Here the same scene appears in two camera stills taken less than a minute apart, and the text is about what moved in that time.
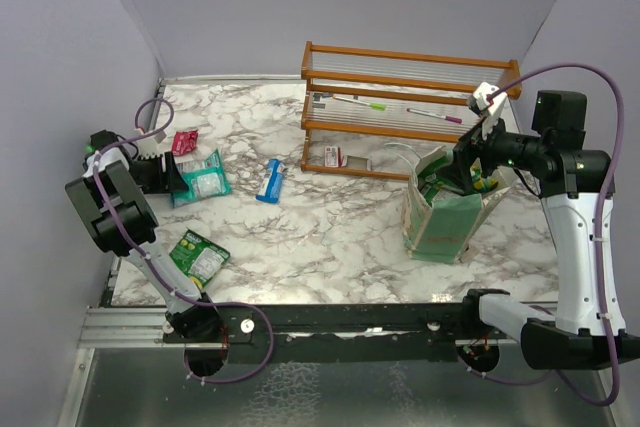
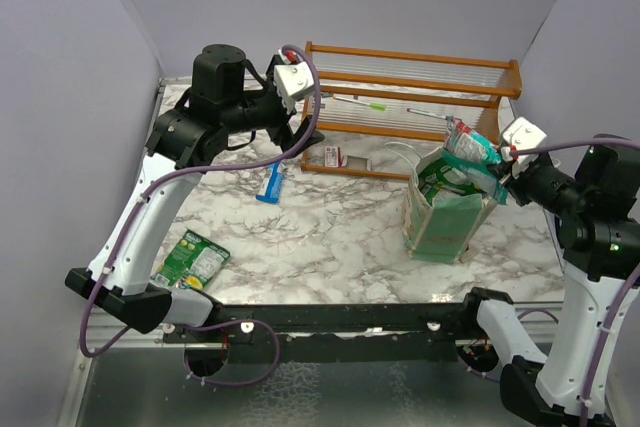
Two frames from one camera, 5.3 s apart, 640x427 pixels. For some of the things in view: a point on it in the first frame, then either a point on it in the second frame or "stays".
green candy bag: (199, 257) stays
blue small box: (273, 180) stays
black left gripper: (165, 181) -> (283, 133)
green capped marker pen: (375, 106) stays
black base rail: (354, 332) stays
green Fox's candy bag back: (431, 181) stays
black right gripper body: (496, 146) -> (542, 180)
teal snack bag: (204, 180) -> (477, 153)
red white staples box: (333, 157) stays
